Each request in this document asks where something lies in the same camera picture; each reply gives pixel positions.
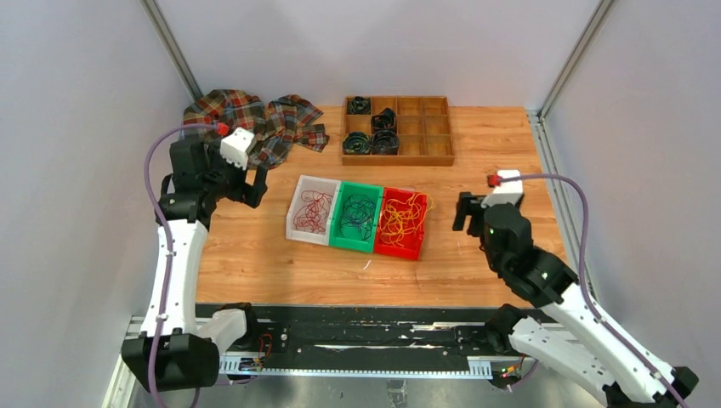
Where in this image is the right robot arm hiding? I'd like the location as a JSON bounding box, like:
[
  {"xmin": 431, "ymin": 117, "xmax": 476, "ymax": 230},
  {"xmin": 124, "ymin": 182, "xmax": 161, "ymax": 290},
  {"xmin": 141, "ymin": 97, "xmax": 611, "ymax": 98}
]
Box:
[{"xmin": 452, "ymin": 192, "xmax": 699, "ymax": 407}]

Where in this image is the plaid cloth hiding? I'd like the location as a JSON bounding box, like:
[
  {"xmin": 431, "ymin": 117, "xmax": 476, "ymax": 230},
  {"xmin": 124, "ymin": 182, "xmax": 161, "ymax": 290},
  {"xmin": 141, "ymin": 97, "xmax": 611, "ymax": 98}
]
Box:
[{"xmin": 183, "ymin": 89, "xmax": 330, "ymax": 169}]

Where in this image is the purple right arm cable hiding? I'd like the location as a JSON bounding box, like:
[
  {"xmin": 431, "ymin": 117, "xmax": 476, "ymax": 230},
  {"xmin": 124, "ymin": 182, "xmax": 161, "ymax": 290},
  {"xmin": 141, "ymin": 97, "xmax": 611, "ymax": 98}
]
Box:
[{"xmin": 486, "ymin": 173, "xmax": 691, "ymax": 408}]

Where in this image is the green plastic bin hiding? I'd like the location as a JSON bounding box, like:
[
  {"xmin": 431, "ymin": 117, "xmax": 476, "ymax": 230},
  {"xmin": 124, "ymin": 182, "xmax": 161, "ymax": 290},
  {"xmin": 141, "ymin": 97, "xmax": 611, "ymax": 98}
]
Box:
[{"xmin": 329, "ymin": 181, "xmax": 383, "ymax": 253}]

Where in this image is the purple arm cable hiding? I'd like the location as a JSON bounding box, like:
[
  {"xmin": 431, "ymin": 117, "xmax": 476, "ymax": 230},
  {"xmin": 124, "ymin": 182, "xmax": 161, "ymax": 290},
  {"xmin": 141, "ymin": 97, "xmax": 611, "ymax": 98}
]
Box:
[
  {"xmin": 143, "ymin": 122, "xmax": 231, "ymax": 408},
  {"xmin": 486, "ymin": 173, "xmax": 691, "ymax": 408}
]

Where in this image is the rolled dark tie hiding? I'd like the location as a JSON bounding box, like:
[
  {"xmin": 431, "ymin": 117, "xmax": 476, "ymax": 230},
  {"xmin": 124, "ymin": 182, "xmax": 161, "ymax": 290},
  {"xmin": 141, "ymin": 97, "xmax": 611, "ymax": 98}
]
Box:
[
  {"xmin": 346, "ymin": 96, "xmax": 372, "ymax": 115},
  {"xmin": 371, "ymin": 107, "xmax": 397, "ymax": 133},
  {"xmin": 371, "ymin": 129, "xmax": 400, "ymax": 156},
  {"xmin": 342, "ymin": 131, "xmax": 372, "ymax": 156}
]

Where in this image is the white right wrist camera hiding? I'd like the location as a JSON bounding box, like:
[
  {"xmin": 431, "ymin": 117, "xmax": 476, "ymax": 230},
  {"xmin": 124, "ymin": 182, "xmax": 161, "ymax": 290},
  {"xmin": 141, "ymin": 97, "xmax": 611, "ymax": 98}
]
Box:
[{"xmin": 481, "ymin": 169, "xmax": 525, "ymax": 208}]

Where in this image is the red plastic bin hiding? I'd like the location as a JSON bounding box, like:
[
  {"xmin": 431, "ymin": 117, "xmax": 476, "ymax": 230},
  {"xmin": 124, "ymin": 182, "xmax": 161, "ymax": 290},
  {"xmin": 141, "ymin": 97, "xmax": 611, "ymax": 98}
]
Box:
[{"xmin": 374, "ymin": 188, "xmax": 429, "ymax": 261}]

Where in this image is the white plastic bin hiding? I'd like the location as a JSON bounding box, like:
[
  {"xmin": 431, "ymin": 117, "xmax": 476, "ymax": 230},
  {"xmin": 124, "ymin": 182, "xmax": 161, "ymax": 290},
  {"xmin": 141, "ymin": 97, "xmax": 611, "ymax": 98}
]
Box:
[{"xmin": 286, "ymin": 175, "xmax": 342, "ymax": 247}]

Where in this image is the yellow cable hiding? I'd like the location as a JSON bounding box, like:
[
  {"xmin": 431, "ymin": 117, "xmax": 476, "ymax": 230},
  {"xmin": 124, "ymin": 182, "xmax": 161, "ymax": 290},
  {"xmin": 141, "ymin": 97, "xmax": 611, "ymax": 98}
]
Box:
[{"xmin": 378, "ymin": 192, "xmax": 432, "ymax": 249}]

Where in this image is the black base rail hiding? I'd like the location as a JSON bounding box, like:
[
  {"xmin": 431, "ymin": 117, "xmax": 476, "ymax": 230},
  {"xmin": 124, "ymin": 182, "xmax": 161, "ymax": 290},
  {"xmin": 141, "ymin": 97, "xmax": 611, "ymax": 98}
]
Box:
[{"xmin": 191, "ymin": 303, "xmax": 542, "ymax": 389}]

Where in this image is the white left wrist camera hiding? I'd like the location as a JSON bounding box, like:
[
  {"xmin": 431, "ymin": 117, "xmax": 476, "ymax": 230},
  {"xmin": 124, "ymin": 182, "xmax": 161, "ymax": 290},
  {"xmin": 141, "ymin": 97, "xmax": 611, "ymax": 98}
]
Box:
[{"xmin": 219, "ymin": 127, "xmax": 256, "ymax": 170}]

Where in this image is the aluminium frame profile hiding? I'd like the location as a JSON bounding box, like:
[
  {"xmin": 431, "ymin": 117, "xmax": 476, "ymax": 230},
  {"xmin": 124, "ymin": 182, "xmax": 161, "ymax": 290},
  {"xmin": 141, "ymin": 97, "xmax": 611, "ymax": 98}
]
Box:
[{"xmin": 106, "ymin": 314, "xmax": 638, "ymax": 408}]

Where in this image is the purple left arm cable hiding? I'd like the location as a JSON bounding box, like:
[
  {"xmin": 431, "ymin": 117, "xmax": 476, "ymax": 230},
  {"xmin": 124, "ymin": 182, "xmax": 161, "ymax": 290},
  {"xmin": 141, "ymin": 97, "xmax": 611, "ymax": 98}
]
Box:
[{"xmin": 143, "ymin": 122, "xmax": 231, "ymax": 408}]

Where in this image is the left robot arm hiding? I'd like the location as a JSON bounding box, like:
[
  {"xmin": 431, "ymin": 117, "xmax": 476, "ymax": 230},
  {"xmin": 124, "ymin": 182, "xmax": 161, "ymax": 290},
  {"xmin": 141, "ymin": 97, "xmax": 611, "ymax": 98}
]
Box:
[{"xmin": 121, "ymin": 135, "xmax": 267, "ymax": 394}]

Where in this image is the wooden compartment tray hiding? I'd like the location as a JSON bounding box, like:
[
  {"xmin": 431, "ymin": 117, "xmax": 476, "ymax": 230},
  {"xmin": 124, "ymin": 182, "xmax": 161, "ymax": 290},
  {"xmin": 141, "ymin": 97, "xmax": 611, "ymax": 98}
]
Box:
[{"xmin": 340, "ymin": 95, "xmax": 456, "ymax": 167}]

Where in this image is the red cable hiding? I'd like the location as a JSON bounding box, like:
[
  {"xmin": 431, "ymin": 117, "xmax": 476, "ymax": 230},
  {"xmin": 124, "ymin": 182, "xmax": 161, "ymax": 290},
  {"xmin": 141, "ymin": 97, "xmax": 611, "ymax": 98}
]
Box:
[{"xmin": 292, "ymin": 190, "xmax": 334, "ymax": 235}]

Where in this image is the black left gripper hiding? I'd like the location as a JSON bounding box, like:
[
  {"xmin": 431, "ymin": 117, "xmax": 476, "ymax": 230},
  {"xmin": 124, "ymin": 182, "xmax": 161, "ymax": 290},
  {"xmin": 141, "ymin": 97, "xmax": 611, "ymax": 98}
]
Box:
[{"xmin": 203, "ymin": 142, "xmax": 267, "ymax": 207}]

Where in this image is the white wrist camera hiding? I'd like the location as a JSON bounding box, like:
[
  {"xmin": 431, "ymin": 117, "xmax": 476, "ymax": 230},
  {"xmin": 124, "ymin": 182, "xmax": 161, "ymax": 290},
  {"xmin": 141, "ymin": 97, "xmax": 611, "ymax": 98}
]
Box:
[
  {"xmin": 219, "ymin": 127, "xmax": 256, "ymax": 170},
  {"xmin": 481, "ymin": 169, "xmax": 525, "ymax": 208}
]

